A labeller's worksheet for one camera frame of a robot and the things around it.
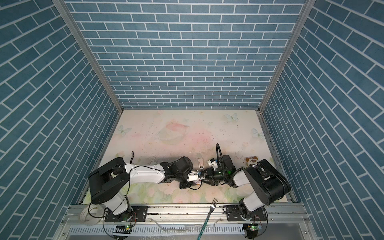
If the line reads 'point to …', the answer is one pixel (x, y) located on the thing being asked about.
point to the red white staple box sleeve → (199, 181)
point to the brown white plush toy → (251, 160)
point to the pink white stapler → (201, 163)
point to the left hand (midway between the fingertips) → (194, 181)
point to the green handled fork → (212, 207)
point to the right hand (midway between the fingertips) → (198, 177)
